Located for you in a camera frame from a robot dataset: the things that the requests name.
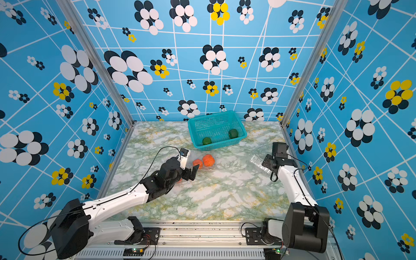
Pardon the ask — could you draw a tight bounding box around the green fruit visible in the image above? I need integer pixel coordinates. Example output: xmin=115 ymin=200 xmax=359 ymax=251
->
xmin=202 ymin=137 xmax=212 ymax=146
xmin=228 ymin=129 xmax=239 ymax=139

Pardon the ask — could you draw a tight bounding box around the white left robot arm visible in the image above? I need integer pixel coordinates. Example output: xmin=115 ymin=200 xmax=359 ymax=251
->
xmin=49 ymin=148 xmax=199 ymax=260

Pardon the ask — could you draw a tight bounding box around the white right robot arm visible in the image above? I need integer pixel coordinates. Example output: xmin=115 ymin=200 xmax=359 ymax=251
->
xmin=244 ymin=142 xmax=330 ymax=253

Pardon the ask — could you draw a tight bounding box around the teal plastic basket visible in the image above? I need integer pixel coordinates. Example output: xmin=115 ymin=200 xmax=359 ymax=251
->
xmin=187 ymin=111 xmax=248 ymax=151

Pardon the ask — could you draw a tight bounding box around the green circuit board left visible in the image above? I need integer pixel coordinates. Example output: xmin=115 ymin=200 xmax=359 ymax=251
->
xmin=123 ymin=248 xmax=145 ymax=258

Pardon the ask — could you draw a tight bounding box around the green circuit board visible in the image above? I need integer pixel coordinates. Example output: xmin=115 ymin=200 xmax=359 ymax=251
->
xmin=264 ymin=248 xmax=282 ymax=260
xmin=123 ymin=248 xmax=145 ymax=258

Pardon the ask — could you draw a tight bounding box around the green circuit board right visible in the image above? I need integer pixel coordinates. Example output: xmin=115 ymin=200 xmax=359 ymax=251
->
xmin=264 ymin=248 xmax=282 ymax=260

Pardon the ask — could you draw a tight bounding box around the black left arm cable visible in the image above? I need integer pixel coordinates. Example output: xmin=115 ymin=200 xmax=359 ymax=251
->
xmin=17 ymin=146 xmax=181 ymax=257

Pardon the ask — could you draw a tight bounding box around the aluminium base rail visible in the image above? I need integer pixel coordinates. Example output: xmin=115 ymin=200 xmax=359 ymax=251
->
xmin=72 ymin=222 xmax=341 ymax=260

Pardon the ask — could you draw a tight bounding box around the aluminium corner post right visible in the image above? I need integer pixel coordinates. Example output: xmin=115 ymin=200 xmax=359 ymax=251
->
xmin=282 ymin=0 xmax=348 ymax=127

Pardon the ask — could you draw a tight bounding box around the aluminium corner post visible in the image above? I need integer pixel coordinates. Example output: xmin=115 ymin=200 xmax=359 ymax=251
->
xmin=56 ymin=1 xmax=134 ymax=127
xmin=282 ymin=0 xmax=348 ymax=127

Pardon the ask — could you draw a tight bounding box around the aluminium corner post left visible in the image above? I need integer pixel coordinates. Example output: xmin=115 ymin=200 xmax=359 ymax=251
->
xmin=56 ymin=1 xmax=134 ymax=127

